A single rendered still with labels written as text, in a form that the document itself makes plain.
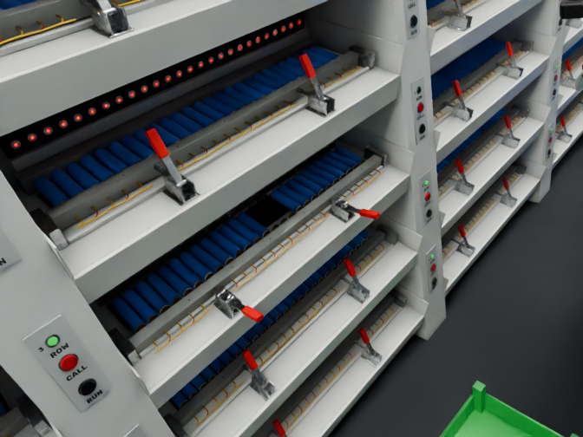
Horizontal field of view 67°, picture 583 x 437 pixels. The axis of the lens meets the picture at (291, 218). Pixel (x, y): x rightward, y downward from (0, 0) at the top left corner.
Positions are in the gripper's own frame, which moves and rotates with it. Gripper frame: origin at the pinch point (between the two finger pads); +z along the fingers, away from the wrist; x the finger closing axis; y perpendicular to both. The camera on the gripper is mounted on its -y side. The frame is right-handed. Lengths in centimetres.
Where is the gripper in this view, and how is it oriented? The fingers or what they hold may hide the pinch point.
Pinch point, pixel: (579, 75)
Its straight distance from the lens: 98.0
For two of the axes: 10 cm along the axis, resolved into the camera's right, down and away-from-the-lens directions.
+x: 5.1, -8.2, 2.8
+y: 8.6, 4.4, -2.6
